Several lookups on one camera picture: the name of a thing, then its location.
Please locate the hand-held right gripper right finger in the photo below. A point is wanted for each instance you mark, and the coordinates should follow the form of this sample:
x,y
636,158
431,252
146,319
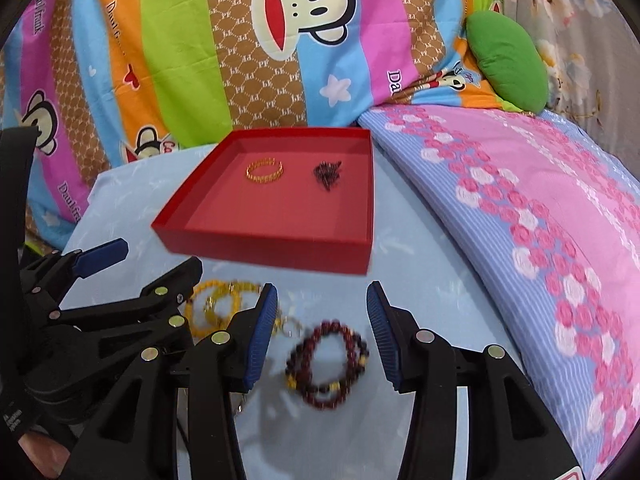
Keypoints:
x,y
384,342

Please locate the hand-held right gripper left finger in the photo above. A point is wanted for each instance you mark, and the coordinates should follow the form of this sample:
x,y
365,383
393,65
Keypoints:
x,y
259,342

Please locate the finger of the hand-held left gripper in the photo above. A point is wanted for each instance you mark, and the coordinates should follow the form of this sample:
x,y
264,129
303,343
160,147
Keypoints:
x,y
100,256
170,285

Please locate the thin gold charm bangle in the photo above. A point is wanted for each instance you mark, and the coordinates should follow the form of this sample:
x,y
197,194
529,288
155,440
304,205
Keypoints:
x,y
289,329

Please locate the red cardboard box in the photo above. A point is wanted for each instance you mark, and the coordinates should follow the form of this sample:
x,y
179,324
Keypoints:
x,y
280,210

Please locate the person's left hand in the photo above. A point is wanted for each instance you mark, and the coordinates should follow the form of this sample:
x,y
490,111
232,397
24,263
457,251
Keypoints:
x,y
40,457

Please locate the light blue palm print cloth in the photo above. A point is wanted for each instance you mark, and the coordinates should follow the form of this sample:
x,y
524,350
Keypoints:
x,y
425,280

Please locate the pink floral blanket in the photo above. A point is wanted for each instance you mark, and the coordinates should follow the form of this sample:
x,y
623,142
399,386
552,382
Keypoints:
x,y
525,170

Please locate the colourful cartoon monkey blanket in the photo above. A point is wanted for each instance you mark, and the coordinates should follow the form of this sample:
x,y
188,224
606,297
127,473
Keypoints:
x,y
175,35

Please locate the green pillow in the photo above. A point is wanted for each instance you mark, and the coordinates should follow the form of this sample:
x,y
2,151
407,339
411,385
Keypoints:
x,y
510,60

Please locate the grey floral cloth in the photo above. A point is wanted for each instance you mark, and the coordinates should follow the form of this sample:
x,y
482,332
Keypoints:
x,y
590,50

